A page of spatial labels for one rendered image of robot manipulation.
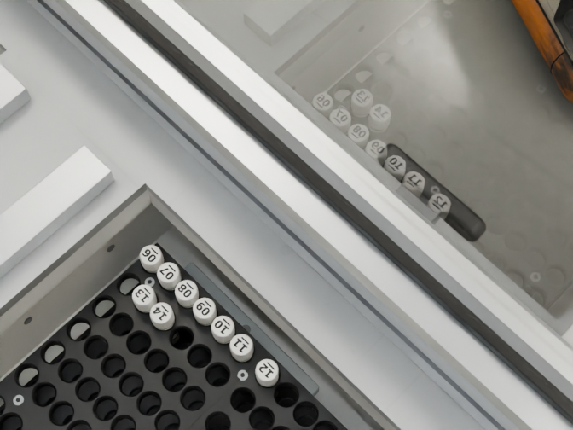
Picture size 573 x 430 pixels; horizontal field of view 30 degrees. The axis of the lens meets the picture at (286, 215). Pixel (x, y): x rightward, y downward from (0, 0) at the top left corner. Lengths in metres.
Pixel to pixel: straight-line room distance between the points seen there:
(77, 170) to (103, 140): 0.03
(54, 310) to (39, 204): 0.10
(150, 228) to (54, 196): 0.11
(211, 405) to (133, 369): 0.05
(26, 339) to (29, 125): 0.13
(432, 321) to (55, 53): 0.26
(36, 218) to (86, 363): 0.08
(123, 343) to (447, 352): 0.19
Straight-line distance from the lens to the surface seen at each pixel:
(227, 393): 0.57
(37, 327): 0.64
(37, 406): 0.58
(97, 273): 0.64
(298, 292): 0.54
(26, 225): 0.55
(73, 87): 0.60
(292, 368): 0.63
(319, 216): 0.50
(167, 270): 0.58
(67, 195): 0.56
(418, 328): 0.49
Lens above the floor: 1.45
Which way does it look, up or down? 67 degrees down
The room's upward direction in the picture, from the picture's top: 2 degrees counter-clockwise
